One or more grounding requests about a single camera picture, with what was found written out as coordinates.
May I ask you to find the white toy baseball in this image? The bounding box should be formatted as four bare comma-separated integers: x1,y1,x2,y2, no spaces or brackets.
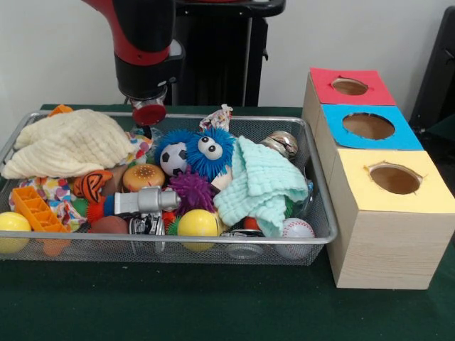
275,217,316,259

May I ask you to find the wooden box with three holes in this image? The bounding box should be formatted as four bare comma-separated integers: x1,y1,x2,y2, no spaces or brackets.
301,67,455,291

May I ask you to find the dark green tablecloth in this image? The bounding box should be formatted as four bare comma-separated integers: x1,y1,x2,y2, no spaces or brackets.
0,103,455,341

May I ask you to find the blue spiky toy with eyes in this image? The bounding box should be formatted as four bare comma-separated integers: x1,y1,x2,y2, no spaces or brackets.
186,126,237,178

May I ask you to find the black and white soccer ball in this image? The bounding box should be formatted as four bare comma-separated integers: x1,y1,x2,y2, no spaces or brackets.
159,141,188,178

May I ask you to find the long orange toy brick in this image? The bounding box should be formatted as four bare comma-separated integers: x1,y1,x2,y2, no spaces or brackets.
9,187,72,256

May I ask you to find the cream waffle cloth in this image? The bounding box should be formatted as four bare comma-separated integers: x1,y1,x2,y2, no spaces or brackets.
1,108,139,180

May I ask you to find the silver plastic toy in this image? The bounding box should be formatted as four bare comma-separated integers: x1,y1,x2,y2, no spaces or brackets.
114,186,182,217

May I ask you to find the mint green waffle cloth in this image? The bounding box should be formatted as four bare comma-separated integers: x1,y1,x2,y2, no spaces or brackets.
213,134,309,238

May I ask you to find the yellow ball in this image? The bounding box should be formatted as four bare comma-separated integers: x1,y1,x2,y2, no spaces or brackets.
176,208,221,249
0,212,33,254

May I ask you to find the toy burger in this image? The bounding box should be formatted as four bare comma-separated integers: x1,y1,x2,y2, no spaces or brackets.
122,164,166,195

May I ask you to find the black chair back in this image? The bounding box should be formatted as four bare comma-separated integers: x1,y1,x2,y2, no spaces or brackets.
408,6,455,134

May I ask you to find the shallow clear mesh bin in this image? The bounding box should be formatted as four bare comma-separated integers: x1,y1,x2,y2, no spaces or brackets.
0,109,338,266

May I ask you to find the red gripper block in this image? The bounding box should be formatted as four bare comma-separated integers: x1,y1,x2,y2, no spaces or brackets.
132,103,168,138

